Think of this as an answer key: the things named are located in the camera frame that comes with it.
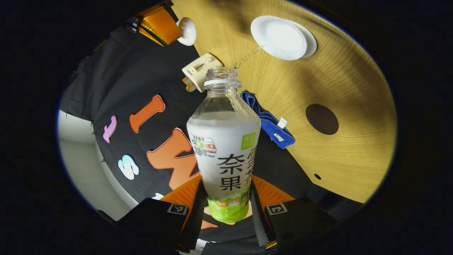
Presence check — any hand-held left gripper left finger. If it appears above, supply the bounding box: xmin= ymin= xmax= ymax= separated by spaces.
xmin=115 ymin=175 xmax=209 ymax=254

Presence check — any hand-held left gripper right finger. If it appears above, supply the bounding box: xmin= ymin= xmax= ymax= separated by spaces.
xmin=250 ymin=175 xmax=337 ymax=248

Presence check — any clear water bottle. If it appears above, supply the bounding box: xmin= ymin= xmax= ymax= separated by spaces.
xmin=187 ymin=66 xmax=262 ymax=223

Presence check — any white teacup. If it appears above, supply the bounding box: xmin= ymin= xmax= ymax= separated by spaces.
xmin=250 ymin=15 xmax=308 ymax=61

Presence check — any dark round coaster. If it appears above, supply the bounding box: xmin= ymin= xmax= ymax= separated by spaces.
xmin=305 ymin=103 xmax=339 ymax=135

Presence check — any white toaster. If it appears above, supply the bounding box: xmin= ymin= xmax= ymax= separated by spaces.
xmin=182 ymin=53 xmax=224 ymax=93

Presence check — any blue towel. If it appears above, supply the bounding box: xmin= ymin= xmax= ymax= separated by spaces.
xmin=240 ymin=90 xmax=296 ymax=149

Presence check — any white saucer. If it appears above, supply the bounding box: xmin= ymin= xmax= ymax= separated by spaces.
xmin=288 ymin=21 xmax=317 ymax=58

